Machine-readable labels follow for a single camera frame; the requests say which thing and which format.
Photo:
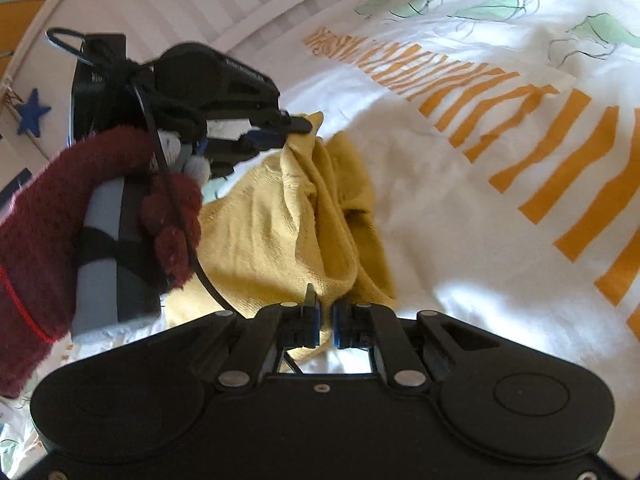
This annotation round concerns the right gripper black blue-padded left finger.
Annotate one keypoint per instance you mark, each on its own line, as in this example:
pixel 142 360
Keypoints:
pixel 266 338

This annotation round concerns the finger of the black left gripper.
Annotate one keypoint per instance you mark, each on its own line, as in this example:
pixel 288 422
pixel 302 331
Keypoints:
pixel 282 122
pixel 224 154

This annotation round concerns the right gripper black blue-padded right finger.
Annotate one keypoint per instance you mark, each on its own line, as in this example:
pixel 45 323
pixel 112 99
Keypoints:
pixel 377 329

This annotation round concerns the mustard yellow knit sweater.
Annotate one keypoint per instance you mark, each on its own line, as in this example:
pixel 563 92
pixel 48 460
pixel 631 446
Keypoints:
pixel 304 217

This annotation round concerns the hand in maroon fuzzy glove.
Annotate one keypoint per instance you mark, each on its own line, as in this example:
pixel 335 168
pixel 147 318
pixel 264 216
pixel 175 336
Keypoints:
pixel 40 233

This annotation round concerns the blue star decoration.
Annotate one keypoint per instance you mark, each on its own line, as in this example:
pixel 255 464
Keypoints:
pixel 30 113

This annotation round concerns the white patterned duvet cover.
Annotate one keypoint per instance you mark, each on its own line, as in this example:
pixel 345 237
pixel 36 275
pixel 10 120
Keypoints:
pixel 502 141

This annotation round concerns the white wooden bed frame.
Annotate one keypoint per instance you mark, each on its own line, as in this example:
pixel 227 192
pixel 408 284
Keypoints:
pixel 241 27

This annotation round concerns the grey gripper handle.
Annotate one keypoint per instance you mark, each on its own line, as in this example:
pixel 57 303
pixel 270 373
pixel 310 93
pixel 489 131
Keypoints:
pixel 143 196

